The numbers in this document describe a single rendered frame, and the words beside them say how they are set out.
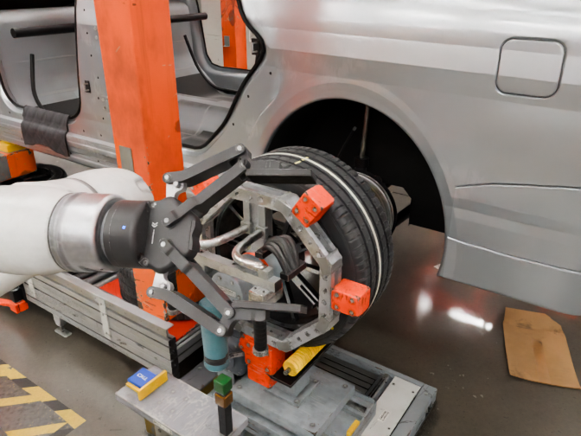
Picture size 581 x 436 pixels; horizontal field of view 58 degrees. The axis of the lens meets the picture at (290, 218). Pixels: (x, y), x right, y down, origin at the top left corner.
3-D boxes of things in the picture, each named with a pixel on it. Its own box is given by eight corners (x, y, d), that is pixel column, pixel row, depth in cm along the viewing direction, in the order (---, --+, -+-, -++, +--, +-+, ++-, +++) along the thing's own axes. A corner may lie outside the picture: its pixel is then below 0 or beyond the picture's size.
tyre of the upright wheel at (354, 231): (437, 251, 163) (294, 104, 174) (405, 285, 145) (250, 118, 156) (324, 343, 205) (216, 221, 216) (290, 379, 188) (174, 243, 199)
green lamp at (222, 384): (233, 387, 151) (232, 377, 150) (224, 396, 148) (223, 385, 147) (222, 382, 153) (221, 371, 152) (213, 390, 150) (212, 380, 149)
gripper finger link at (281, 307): (232, 299, 52) (231, 307, 52) (301, 304, 50) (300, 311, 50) (242, 301, 55) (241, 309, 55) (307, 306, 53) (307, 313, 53)
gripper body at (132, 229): (142, 205, 63) (214, 207, 60) (131, 275, 61) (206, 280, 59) (107, 187, 56) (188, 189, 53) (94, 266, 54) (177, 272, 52)
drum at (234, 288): (286, 288, 170) (286, 249, 164) (245, 320, 154) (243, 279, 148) (252, 275, 177) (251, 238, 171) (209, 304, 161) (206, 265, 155)
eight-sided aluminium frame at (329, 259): (338, 361, 168) (346, 205, 145) (328, 373, 163) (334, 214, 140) (211, 305, 196) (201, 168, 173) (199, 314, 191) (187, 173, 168)
